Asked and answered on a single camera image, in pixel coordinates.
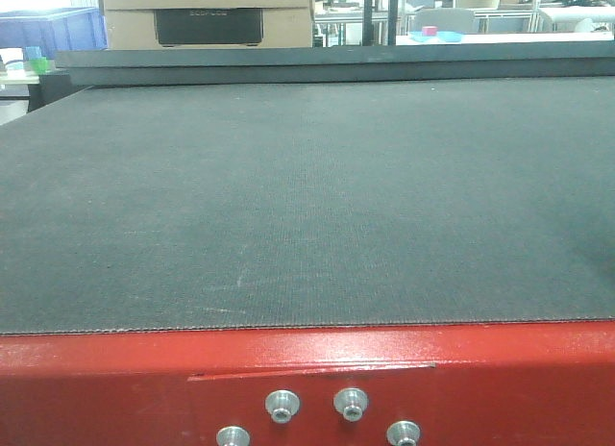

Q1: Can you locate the dark textured table mat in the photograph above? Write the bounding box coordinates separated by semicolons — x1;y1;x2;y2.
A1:
1;77;614;335

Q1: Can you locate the left upper silver bolt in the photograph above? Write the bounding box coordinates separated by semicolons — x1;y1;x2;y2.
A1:
264;389;301;424

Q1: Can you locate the silver bolt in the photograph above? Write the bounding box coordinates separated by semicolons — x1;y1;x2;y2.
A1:
216;426;251;446
386;420;421;446
264;389;301;424
333;387;369;422

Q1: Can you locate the right upper silver bolt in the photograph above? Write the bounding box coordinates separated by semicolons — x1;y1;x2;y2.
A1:
333;387;369;422

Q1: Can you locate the pink block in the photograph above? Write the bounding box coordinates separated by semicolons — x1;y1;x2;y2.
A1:
421;25;438;37

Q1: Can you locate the light blue tray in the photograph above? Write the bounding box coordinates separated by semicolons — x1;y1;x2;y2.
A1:
408;31;464;44

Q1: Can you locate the left lower silver bolt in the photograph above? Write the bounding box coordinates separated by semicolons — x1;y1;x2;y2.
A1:
216;426;251;446

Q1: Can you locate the right lower silver bolt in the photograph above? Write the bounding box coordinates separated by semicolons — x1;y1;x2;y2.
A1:
386;420;421;446

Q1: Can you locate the cardboard box with black print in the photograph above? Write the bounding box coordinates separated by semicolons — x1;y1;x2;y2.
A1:
99;0;314;50

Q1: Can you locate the blue crate in background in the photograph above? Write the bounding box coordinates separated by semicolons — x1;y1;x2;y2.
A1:
1;8;108;59

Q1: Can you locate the green small cup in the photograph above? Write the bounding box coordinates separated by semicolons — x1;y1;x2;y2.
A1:
30;57;50;75

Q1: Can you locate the white paper cup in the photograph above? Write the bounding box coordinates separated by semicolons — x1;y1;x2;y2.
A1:
0;47;24;77

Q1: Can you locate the black vertical post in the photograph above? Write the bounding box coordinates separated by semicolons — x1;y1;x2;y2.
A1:
360;0;406;46

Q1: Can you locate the red metal frame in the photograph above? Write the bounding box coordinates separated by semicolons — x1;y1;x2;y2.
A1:
1;321;614;445

